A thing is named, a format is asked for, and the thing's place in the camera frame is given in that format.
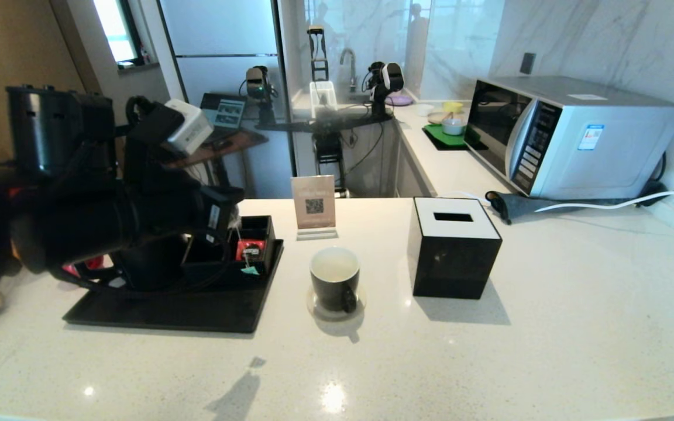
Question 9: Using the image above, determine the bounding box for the tea bag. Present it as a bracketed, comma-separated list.
[226, 212, 260, 276]

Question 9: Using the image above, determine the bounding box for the black electric kettle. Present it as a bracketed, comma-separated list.
[68, 234, 188, 291]

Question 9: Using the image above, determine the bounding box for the black compartment organizer box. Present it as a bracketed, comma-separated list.
[182, 215, 277, 288]

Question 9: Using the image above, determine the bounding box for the red coffee sachet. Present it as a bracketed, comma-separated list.
[236, 239, 266, 261]

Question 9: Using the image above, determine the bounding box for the brown wooden desk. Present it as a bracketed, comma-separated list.
[185, 130, 269, 199]

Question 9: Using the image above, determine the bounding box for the black serving tray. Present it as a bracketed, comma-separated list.
[62, 240, 285, 334]

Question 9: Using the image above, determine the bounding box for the QR code acrylic sign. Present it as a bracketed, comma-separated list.
[291, 174, 339, 241]

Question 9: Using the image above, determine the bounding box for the black laptop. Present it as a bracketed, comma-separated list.
[200, 92, 246, 144]

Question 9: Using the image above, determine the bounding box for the black background robot stand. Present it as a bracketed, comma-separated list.
[258, 113, 395, 198]

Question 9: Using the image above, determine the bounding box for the black mug white inside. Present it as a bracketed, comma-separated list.
[310, 246, 362, 313]

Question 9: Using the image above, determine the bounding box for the red toy apple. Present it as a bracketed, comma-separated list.
[62, 254, 106, 277]

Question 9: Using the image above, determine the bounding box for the black sensor head green light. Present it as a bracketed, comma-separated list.
[246, 65, 276, 126]

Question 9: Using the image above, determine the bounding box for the white plastic rack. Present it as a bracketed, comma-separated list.
[310, 80, 338, 119]

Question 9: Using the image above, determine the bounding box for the silver refrigerator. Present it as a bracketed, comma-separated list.
[159, 0, 294, 199]

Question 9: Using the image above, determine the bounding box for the chrome sink faucet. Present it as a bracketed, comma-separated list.
[340, 48, 357, 93]

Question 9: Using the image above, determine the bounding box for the green mat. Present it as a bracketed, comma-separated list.
[425, 123, 481, 148]

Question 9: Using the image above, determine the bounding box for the black tissue box white top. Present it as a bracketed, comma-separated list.
[407, 197, 503, 301]

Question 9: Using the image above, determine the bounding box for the silver microwave oven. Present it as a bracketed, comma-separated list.
[466, 75, 674, 201]

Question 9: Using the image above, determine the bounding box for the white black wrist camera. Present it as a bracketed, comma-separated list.
[164, 98, 215, 157]

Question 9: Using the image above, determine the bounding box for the window with dark frame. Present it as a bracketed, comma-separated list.
[92, 0, 145, 70]

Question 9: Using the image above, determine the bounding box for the white power cable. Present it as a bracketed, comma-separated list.
[438, 180, 674, 214]

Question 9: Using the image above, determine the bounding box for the black power cable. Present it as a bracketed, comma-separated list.
[635, 152, 674, 202]

